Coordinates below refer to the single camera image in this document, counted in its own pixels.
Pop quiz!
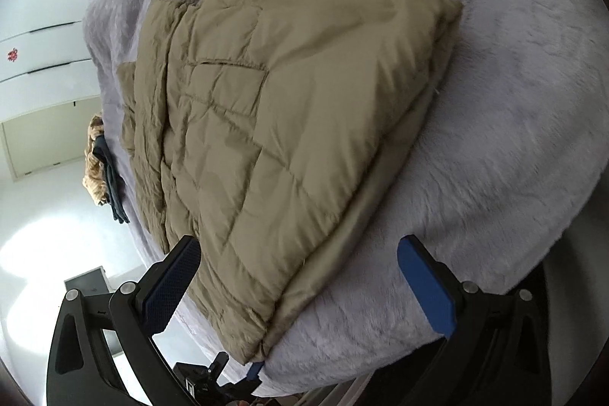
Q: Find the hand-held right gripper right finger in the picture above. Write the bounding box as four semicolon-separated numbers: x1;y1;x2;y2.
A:
397;235;553;406

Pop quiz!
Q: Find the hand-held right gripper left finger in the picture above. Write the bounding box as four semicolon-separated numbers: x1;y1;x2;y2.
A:
46;236;203;406

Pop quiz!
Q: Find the khaki puffer jacket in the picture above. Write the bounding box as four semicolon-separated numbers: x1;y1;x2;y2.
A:
116;0;464;364

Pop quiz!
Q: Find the dark teal garment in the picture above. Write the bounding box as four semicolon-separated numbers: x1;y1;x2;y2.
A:
92;135;130;224

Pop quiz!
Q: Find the beige striped garment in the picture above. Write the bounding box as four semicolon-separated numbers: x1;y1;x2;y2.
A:
82;115;112;207

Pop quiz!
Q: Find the purple plush blanket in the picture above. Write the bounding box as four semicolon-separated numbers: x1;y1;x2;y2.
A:
82;0;609;397

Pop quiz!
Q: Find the white door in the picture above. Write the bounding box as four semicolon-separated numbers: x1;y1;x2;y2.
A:
0;102;103;181

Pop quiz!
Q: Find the white wardrobe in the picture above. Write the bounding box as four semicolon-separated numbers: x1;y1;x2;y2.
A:
0;0;104;112

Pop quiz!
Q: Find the wall-mounted television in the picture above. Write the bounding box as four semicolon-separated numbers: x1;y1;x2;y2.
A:
64;266;111;297

